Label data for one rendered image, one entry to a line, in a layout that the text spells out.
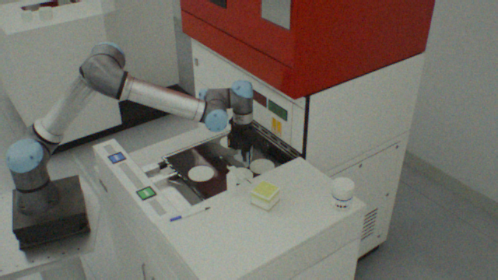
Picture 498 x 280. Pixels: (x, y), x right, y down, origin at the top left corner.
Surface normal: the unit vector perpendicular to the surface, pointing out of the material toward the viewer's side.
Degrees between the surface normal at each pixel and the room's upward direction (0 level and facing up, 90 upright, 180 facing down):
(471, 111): 90
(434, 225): 0
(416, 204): 0
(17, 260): 0
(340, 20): 90
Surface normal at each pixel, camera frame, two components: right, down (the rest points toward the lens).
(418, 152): -0.80, 0.33
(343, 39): 0.59, 0.45
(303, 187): 0.00, -0.83
